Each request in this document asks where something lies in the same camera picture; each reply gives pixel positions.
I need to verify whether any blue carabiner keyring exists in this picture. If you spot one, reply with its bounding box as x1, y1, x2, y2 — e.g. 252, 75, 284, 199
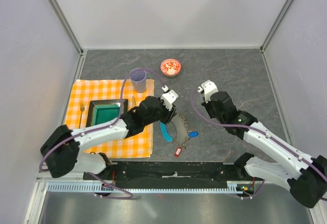
159, 122, 173, 142

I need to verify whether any blue key tag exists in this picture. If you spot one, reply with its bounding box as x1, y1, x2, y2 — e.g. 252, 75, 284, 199
189, 131, 199, 138

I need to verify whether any chain of silver keyrings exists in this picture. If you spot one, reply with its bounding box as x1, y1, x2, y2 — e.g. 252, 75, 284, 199
171, 113, 192, 149

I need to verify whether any red key tag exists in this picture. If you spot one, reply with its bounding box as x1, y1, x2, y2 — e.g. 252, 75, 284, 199
174, 147, 182, 157

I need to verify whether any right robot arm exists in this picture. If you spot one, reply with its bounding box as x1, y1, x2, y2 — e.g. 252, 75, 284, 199
198, 88, 326, 208

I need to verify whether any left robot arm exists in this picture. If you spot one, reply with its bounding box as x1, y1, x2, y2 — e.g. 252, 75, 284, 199
40, 92, 178, 178

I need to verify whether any gold knife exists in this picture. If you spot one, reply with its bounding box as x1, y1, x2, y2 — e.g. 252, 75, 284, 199
132, 96, 136, 107

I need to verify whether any orange checkered cloth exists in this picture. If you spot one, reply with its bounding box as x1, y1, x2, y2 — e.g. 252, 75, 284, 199
64, 80, 153, 158

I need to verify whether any purple plastic cup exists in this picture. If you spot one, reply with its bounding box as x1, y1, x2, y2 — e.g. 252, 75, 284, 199
129, 68, 147, 93

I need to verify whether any red white patterned bowl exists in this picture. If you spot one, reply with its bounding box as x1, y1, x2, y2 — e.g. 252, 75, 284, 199
160, 59, 181, 77

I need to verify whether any teal square plate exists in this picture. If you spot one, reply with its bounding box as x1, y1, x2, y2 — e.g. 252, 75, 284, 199
86, 99, 128, 127

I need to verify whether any gold fork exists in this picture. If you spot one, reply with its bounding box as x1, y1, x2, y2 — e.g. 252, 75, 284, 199
79, 101, 85, 128

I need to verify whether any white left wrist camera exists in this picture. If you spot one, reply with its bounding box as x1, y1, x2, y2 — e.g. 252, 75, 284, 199
160, 85, 178, 111

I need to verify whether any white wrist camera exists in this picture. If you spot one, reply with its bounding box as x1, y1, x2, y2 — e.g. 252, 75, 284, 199
197, 80, 218, 103
160, 85, 178, 111

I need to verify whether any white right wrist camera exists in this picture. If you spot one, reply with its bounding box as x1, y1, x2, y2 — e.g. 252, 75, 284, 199
197, 80, 218, 103

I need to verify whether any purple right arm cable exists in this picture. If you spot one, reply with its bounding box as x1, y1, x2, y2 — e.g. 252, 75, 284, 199
191, 88, 327, 200

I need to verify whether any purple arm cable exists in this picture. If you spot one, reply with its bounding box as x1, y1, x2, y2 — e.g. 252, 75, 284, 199
191, 88, 327, 200
38, 67, 169, 199

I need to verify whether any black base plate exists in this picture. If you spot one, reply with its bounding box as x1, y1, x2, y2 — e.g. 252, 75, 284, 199
98, 161, 253, 189

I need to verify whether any white toothed cable rail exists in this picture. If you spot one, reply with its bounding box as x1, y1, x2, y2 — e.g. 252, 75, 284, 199
46, 182, 243, 194

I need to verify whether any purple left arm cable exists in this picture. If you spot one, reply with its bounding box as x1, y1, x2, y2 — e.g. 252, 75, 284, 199
38, 67, 169, 199

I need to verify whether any aluminium frame rail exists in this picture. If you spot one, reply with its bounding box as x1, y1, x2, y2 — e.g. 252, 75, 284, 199
36, 162, 84, 183

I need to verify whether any aluminium corner post left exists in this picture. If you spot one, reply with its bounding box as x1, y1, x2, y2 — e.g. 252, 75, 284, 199
35, 0, 85, 56

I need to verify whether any aluminium corner post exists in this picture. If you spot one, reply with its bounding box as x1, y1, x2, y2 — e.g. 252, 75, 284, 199
260, 0, 295, 54
35, 0, 85, 56

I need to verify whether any aluminium corner post right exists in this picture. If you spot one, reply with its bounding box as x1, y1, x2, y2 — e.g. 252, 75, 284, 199
260, 0, 295, 54

